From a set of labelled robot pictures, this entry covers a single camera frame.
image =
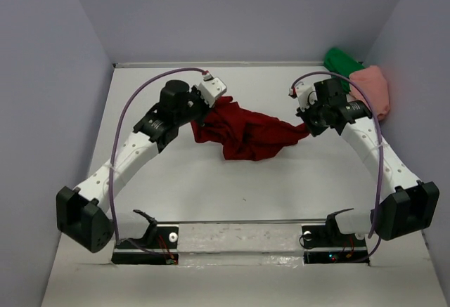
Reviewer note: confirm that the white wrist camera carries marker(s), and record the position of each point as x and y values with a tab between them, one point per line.
211	88
305	93

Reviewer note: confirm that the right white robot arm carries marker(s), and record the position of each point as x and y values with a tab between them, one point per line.
403	202

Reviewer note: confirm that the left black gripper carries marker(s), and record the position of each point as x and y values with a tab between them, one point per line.
197	95

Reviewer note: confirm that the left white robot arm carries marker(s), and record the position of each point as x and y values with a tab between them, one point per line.
85	213

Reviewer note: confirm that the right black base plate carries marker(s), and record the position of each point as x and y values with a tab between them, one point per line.
320	247

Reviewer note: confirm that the aluminium rail frame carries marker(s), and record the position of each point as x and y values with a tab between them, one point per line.
209	64

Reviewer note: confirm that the pink t shirt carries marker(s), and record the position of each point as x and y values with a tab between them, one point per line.
372	82

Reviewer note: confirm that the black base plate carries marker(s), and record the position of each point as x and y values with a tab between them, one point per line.
161	250
320	247

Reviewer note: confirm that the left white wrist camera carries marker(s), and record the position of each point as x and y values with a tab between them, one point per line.
211	88

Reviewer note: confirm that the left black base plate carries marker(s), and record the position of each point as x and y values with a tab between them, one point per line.
161	250

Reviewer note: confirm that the green t shirt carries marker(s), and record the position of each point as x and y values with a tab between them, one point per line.
337	61

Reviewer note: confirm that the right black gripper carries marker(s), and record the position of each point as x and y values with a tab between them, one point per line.
315	131

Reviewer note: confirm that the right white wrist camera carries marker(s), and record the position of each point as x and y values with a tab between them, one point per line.
305	93

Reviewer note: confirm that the red t shirt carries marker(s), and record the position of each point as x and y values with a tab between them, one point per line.
244	134

